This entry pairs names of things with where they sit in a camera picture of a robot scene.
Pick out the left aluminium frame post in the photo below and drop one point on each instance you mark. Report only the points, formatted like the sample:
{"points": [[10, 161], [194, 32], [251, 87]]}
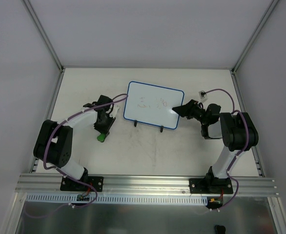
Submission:
{"points": [[39, 27]]}

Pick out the blue framed whiteboard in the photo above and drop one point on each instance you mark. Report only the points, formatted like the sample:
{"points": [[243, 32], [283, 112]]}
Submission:
{"points": [[152, 104]]}

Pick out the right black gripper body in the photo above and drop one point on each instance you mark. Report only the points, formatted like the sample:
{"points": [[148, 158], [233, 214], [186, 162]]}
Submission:
{"points": [[189, 111]]}

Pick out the aluminium frame post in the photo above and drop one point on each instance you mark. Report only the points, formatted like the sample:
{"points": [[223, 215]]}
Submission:
{"points": [[262, 22], [39, 27]]}

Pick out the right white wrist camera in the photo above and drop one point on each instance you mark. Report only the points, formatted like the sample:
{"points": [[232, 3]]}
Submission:
{"points": [[203, 96]]}

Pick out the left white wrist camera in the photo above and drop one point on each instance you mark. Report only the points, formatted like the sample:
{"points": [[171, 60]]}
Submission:
{"points": [[114, 111]]}

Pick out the aluminium mounting rail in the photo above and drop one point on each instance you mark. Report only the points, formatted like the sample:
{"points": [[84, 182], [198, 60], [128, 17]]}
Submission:
{"points": [[141, 185]]}

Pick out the green black whiteboard eraser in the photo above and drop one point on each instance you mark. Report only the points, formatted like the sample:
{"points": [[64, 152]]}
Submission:
{"points": [[101, 138]]}

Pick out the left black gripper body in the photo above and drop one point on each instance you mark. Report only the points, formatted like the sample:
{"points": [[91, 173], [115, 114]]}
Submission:
{"points": [[105, 124]]}

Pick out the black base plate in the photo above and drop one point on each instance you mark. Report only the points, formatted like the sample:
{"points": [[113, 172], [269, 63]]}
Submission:
{"points": [[68, 185], [213, 186]]}

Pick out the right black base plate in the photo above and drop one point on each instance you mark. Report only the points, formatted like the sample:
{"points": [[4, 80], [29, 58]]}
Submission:
{"points": [[213, 186]]}

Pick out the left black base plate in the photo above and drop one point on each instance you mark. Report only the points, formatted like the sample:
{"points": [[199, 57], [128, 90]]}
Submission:
{"points": [[68, 185]]}

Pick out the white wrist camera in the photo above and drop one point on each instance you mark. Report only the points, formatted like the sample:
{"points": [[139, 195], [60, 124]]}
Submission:
{"points": [[203, 96], [114, 111]]}

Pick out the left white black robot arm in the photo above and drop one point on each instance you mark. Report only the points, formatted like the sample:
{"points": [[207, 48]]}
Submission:
{"points": [[126, 153]]}

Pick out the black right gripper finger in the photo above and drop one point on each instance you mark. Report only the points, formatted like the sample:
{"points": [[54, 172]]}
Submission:
{"points": [[187, 115], [184, 109]]}

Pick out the right aluminium frame post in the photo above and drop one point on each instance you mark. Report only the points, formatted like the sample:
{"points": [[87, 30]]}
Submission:
{"points": [[262, 22]]}

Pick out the black object at bottom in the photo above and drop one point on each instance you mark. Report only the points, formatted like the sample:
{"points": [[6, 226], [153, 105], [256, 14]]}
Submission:
{"points": [[219, 229]]}

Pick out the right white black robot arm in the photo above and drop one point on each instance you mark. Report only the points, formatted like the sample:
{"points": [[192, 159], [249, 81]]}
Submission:
{"points": [[238, 134]]}

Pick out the white slotted cable duct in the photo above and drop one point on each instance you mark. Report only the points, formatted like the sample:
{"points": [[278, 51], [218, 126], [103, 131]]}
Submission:
{"points": [[118, 199]]}

